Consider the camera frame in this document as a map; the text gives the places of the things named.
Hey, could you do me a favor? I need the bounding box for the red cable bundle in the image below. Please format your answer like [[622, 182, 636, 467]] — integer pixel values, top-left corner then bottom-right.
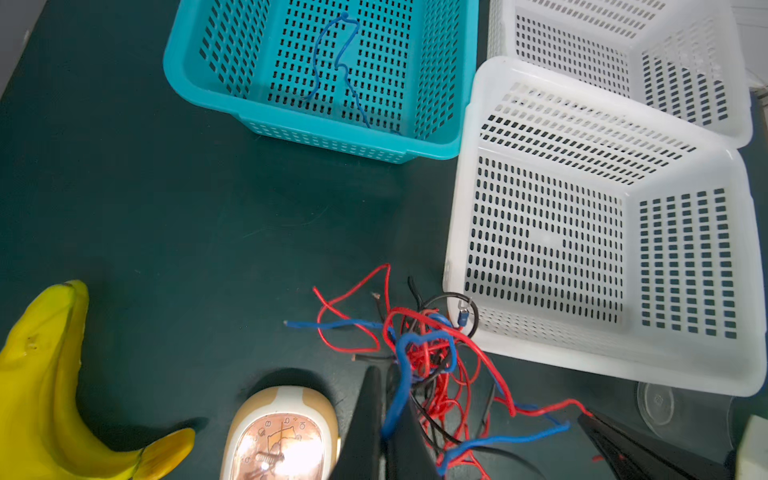
[[311, 263, 595, 480]]

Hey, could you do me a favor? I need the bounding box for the yellow banana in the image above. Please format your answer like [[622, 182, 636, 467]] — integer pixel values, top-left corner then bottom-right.
[[1, 280, 195, 479]]

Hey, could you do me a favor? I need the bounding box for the white basket far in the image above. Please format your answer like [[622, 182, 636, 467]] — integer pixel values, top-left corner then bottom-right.
[[487, 0, 753, 148]]

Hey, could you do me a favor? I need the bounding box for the white basket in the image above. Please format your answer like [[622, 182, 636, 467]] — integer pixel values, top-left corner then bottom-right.
[[443, 57, 767, 397], [487, 0, 753, 148]]

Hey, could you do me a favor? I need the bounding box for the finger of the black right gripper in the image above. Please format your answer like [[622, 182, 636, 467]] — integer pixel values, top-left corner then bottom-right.
[[578, 413, 729, 480]]

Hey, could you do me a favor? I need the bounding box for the blue cable in basket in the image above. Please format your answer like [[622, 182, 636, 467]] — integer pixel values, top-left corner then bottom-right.
[[302, 11, 373, 130]]

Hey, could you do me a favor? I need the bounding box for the teal plastic basket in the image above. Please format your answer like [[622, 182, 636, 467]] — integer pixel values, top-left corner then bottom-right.
[[163, 0, 479, 164]]

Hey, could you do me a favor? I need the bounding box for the white basket near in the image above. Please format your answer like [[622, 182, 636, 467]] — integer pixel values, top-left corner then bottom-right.
[[443, 57, 767, 397]]

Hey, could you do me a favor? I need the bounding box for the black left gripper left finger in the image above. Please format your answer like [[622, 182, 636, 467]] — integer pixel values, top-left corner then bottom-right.
[[329, 366, 383, 480]]

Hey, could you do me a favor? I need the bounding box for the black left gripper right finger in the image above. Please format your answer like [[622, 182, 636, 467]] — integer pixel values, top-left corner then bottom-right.
[[383, 393, 440, 480]]

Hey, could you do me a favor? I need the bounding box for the blue cable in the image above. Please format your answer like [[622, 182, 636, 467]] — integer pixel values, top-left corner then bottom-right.
[[302, 11, 373, 130], [283, 311, 572, 478]]

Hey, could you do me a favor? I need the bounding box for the black cable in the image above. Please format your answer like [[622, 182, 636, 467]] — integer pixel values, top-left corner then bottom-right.
[[350, 275, 529, 480]]

